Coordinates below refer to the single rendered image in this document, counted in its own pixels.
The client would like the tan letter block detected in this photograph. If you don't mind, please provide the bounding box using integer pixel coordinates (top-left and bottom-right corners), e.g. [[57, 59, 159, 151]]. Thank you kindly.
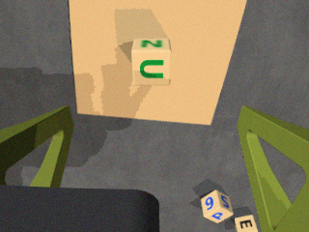
[[235, 215, 258, 232], [131, 39, 172, 85], [201, 190, 233, 223]]

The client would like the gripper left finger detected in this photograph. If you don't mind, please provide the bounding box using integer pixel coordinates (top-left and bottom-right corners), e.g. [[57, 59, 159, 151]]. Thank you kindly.
[[0, 106, 73, 188]]

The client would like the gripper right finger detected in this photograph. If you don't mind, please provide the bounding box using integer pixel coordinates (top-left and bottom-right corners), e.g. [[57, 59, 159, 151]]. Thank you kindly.
[[238, 106, 309, 232]]

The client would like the tan flat mat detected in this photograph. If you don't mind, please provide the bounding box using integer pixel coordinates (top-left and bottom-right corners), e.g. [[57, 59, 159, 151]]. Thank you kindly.
[[69, 0, 247, 125]]

